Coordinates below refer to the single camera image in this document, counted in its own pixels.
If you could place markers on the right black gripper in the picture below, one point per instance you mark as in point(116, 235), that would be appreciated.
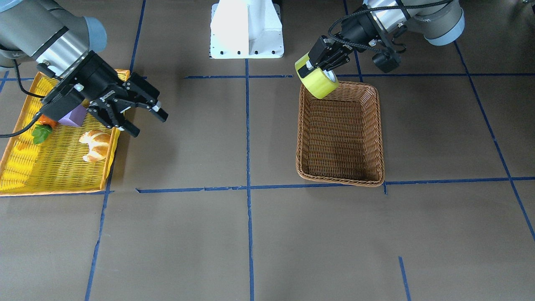
point(99, 76)

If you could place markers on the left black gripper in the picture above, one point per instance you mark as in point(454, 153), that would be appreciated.
point(357, 30)

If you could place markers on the yellow tape roll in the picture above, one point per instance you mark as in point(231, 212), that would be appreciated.
point(314, 79)

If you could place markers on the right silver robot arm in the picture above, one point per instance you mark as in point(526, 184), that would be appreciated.
point(66, 48)

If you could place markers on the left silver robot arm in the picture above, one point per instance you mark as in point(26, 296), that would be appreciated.
point(376, 25)

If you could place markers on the brown wicker basket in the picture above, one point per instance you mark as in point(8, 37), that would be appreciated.
point(339, 137)

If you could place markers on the yellow plastic basket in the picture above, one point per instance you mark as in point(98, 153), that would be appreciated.
point(55, 166)

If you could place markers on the toy croissant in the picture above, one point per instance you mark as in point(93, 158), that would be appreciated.
point(98, 144)

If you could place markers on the purple block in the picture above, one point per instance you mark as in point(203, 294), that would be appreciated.
point(74, 118)

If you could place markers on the toy carrot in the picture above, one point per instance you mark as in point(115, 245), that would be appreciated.
point(43, 128)

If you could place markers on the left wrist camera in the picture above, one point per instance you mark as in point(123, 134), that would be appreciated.
point(386, 62)

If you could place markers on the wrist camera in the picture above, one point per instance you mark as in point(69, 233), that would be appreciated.
point(386, 62)
point(58, 104)

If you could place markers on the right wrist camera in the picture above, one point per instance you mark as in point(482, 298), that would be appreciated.
point(58, 104)

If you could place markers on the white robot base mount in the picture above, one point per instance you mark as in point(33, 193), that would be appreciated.
point(246, 29)

